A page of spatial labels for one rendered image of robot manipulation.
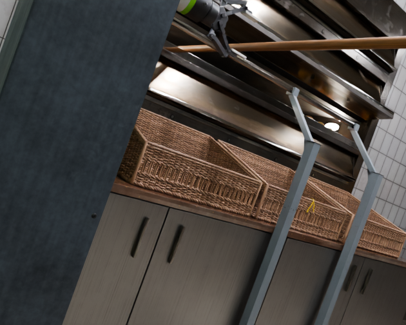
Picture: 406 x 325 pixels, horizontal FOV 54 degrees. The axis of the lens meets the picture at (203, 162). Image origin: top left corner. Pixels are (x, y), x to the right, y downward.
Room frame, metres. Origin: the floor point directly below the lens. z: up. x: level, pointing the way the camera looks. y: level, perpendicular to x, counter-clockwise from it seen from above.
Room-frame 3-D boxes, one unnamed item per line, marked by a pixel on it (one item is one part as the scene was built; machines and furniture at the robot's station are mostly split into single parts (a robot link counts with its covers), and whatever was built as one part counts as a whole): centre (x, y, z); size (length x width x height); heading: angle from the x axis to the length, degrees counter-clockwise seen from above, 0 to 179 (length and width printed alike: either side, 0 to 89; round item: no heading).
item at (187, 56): (2.21, -0.21, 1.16); 1.80 x 0.06 x 0.04; 124
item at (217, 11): (1.31, 0.13, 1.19); 0.09 x 0.07 x 0.08; 125
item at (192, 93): (2.20, -0.23, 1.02); 1.79 x 0.11 x 0.19; 124
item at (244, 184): (1.65, 0.10, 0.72); 0.56 x 0.49 x 0.28; 124
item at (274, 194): (1.98, -0.39, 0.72); 0.56 x 0.49 x 0.28; 123
